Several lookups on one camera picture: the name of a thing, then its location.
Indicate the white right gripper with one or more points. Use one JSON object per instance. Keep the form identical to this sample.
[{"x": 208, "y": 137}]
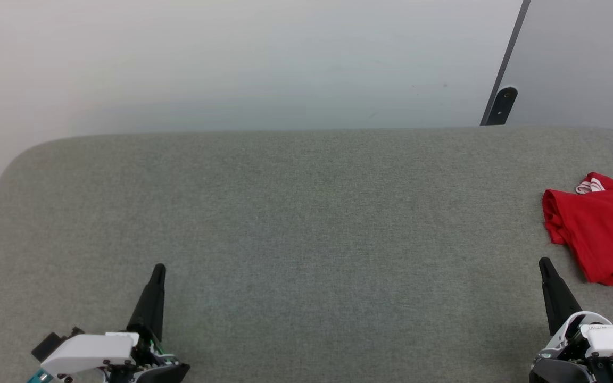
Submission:
[{"x": 604, "y": 346}]

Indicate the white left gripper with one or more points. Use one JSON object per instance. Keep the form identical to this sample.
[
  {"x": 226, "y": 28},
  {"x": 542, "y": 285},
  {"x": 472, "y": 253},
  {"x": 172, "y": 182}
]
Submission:
[{"x": 93, "y": 351}]

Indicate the red and white jersey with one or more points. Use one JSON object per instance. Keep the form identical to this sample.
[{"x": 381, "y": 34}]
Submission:
[{"x": 604, "y": 234}]

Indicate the grey-green fabric sofa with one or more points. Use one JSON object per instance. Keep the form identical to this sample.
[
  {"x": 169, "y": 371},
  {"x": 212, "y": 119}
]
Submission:
[{"x": 306, "y": 213}]

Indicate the plain grey door panel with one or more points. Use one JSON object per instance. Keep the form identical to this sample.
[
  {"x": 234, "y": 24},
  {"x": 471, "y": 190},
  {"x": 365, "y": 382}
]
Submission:
[{"x": 578, "y": 53}]

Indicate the black bracket with screw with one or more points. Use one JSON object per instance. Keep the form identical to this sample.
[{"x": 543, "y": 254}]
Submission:
[{"x": 502, "y": 106}]

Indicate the black door frame strip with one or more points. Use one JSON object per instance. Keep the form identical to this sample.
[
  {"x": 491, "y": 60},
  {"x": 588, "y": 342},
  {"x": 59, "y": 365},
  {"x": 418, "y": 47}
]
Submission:
[{"x": 512, "y": 42}]

